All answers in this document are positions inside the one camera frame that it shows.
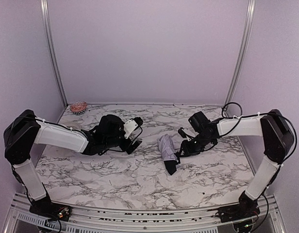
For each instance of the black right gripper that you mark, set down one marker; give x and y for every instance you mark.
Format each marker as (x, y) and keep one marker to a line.
(186, 148)

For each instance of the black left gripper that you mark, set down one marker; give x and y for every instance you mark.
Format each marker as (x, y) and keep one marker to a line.
(129, 144)

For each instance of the lavender folding umbrella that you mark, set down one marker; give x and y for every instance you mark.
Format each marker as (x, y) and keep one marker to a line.
(169, 156)

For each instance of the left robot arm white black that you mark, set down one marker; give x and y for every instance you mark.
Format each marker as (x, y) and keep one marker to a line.
(28, 129)

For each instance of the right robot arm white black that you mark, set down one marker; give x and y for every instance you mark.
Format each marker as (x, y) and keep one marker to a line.
(279, 137)

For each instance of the red patterned small bowl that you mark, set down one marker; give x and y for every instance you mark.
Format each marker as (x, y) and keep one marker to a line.
(78, 107)

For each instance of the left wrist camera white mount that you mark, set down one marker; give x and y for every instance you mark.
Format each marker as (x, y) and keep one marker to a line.
(131, 125)

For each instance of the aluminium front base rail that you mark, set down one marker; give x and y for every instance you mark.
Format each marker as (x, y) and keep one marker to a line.
(82, 219)

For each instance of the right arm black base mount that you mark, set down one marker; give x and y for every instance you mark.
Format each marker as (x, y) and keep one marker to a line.
(233, 212)

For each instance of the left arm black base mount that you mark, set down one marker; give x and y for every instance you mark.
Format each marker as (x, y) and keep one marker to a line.
(54, 211)

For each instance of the right aluminium frame post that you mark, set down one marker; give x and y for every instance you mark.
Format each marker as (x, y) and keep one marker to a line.
(242, 51)

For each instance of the aluminium frame post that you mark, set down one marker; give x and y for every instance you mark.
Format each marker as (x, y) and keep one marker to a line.
(51, 49)
(242, 51)

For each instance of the left aluminium frame post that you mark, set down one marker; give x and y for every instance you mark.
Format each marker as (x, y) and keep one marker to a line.
(51, 49)

